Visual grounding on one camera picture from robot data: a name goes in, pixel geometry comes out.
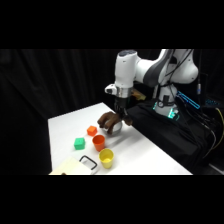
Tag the green cube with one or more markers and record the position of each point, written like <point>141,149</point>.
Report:
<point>79,143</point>

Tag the green base light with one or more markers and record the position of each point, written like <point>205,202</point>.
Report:
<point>172,113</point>

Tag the brown toy deer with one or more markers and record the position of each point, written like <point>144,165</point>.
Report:
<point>108,120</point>

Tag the black robot stand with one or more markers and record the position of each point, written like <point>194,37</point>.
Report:
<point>166,133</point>

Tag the white container with black rim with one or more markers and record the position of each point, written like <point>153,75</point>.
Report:
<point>89,163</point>

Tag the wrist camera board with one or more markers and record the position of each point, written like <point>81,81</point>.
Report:
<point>138,95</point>

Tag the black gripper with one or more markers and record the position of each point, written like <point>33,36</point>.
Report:
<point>121,103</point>

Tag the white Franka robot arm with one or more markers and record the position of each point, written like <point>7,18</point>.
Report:
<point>150,68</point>

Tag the orange cup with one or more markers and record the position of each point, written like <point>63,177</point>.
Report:
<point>98,143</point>

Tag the orange cube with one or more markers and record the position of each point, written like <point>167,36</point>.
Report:
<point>92,130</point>

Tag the blue lit strip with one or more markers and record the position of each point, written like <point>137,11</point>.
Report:
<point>188,99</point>

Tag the yellow cup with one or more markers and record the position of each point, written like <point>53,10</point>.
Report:
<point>106,159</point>

